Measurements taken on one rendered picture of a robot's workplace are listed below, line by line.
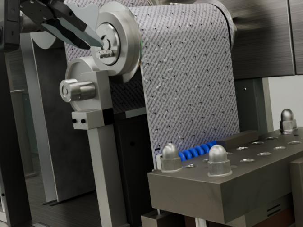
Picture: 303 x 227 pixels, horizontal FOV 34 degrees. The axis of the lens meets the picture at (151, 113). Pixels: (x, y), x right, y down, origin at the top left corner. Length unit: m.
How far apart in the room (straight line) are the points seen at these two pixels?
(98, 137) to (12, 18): 0.27
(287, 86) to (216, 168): 3.17
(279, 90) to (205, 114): 2.99
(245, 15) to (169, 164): 0.43
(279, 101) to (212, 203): 3.25
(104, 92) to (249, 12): 0.38
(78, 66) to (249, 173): 0.43
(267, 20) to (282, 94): 2.88
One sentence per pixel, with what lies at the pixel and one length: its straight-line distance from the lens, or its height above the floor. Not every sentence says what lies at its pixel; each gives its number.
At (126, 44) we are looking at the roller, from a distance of 0.85.
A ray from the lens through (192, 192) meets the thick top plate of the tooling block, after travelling 0.74.
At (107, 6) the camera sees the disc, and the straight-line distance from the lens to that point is 0.91.
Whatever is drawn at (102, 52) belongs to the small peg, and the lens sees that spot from 0.86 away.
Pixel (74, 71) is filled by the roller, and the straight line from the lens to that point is 1.02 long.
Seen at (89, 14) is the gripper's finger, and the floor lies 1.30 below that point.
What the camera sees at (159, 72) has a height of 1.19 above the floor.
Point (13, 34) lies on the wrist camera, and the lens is 0.76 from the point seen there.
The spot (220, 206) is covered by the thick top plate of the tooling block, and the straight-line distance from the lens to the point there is 0.71.
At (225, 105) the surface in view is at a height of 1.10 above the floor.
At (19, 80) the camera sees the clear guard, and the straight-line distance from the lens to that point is 1.88.
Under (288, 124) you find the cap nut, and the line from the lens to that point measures 1.03.
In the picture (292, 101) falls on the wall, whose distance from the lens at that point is 3.88.
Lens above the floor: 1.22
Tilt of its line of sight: 7 degrees down
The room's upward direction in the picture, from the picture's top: 8 degrees counter-clockwise
